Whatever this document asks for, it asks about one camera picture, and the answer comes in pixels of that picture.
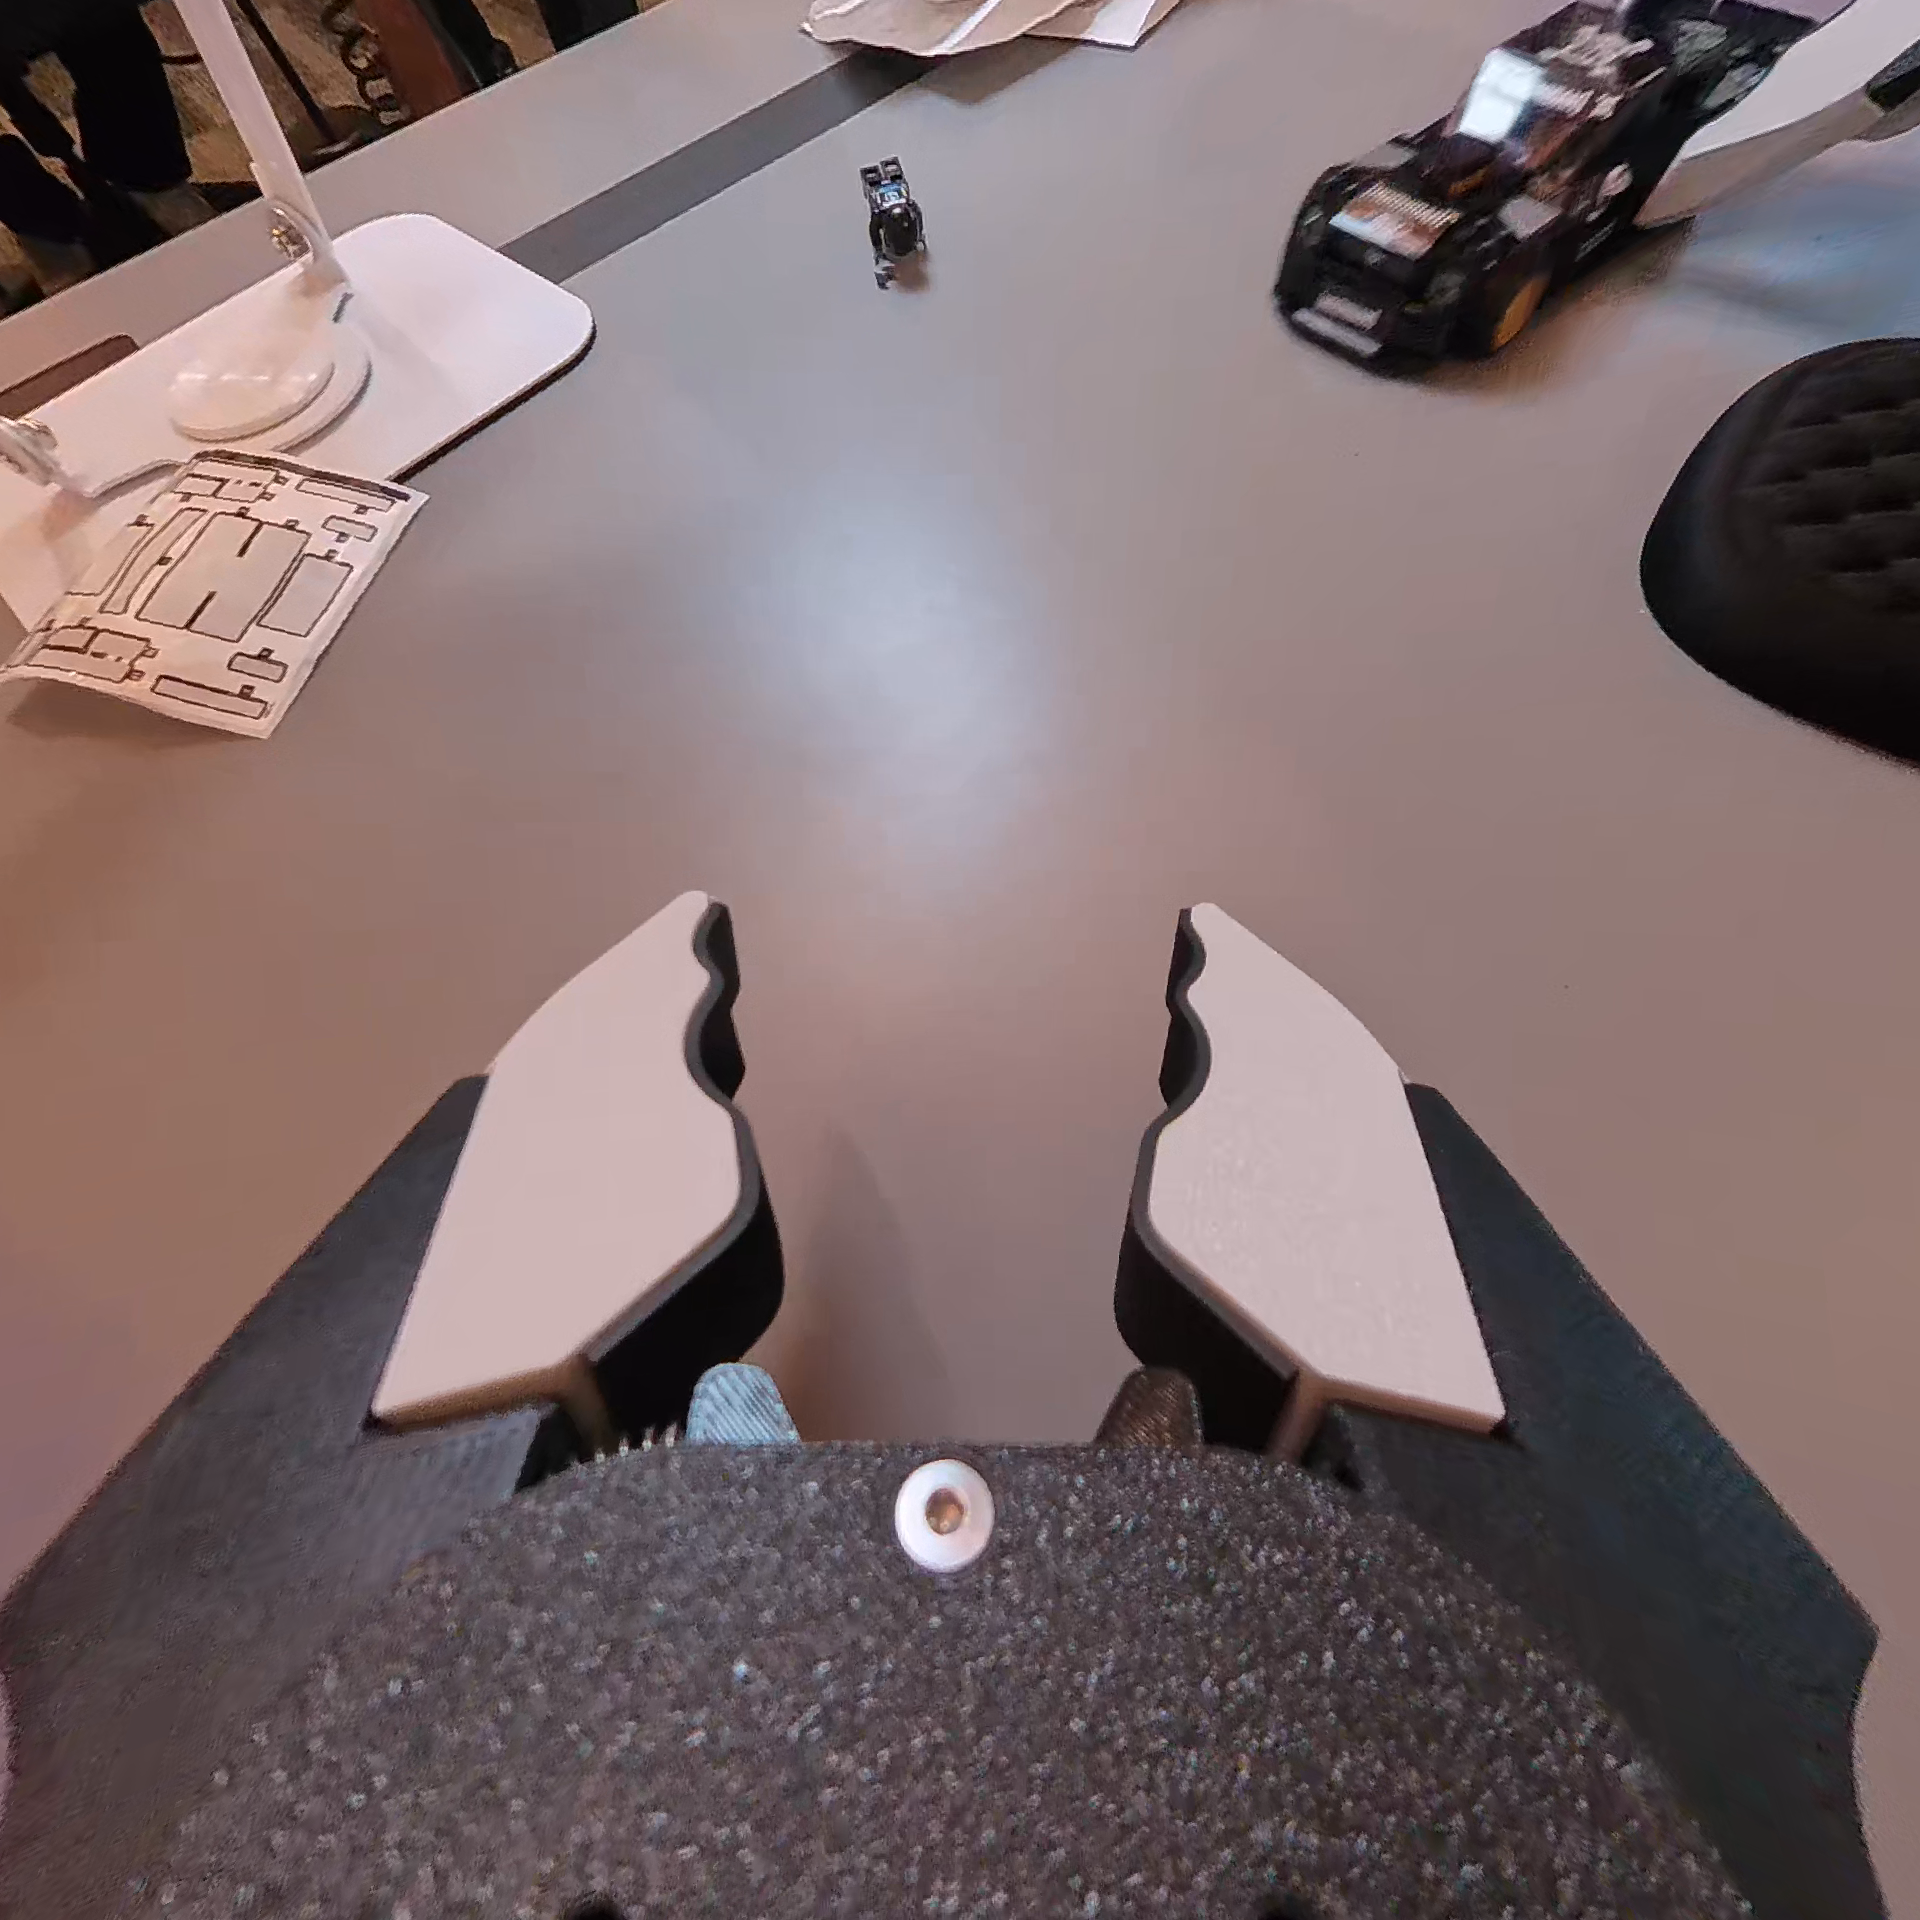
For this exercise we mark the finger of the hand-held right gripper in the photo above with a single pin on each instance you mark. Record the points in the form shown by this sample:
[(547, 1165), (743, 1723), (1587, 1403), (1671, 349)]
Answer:
[(1802, 122)]

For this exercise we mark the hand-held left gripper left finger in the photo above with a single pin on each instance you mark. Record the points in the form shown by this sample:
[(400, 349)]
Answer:
[(586, 1172)]

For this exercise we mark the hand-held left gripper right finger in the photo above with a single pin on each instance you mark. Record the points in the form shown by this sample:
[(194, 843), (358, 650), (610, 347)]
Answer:
[(1321, 1202)]

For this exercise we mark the black lego car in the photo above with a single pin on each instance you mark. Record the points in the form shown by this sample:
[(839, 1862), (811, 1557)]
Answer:
[(1499, 182)]

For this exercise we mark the small black lego piece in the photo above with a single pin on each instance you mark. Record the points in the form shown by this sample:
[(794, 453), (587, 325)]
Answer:
[(891, 218)]

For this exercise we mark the black dimpled wrist rest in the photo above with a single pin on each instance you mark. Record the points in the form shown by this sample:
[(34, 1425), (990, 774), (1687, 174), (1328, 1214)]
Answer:
[(1802, 540)]

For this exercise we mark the white sticker sheet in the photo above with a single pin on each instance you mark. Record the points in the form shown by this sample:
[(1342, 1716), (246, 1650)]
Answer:
[(211, 587)]

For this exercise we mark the clear plastic parts bag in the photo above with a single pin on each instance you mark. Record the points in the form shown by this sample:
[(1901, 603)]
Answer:
[(990, 17)]

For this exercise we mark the white booklet stand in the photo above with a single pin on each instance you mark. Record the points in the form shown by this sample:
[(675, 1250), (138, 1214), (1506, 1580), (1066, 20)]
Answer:
[(392, 316)]

